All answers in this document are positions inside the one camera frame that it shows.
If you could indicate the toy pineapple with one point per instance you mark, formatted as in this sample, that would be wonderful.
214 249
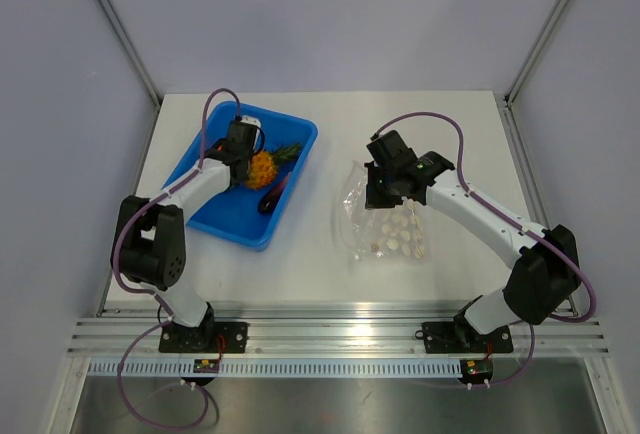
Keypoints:
265 166

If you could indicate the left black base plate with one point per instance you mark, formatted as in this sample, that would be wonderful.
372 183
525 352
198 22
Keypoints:
225 337

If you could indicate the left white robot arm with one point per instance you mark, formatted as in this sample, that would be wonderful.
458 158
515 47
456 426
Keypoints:
149 250

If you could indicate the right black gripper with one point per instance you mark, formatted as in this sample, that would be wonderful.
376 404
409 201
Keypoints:
373 199

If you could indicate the white slotted cable duct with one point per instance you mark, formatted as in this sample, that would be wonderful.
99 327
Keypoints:
283 368

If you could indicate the small circuit board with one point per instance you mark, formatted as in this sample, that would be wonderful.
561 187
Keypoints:
476 372
206 366

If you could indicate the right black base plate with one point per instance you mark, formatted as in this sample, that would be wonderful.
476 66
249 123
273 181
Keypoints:
440 338

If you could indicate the clear zip top bag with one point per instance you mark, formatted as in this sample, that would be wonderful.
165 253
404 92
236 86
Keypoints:
396 233

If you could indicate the left small circuit board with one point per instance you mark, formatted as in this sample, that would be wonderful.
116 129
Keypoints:
206 366

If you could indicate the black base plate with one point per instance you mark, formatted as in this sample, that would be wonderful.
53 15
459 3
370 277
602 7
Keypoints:
225 337
440 338

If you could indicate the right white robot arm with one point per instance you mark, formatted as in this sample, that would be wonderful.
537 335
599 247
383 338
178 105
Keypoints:
543 262

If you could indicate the dark purple toy eggplant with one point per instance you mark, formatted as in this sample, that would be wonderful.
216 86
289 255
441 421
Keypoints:
269 201

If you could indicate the aluminium rail frame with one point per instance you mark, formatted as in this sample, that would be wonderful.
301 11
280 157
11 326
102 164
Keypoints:
342 330

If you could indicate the blue plastic bin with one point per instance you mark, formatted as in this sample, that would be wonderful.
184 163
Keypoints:
209 201

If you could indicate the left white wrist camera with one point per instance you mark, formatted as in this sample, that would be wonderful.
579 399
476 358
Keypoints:
254 133

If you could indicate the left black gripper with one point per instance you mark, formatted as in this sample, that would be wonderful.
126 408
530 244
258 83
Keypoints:
250 155

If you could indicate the right small circuit board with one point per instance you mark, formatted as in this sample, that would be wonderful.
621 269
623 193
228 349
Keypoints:
476 372

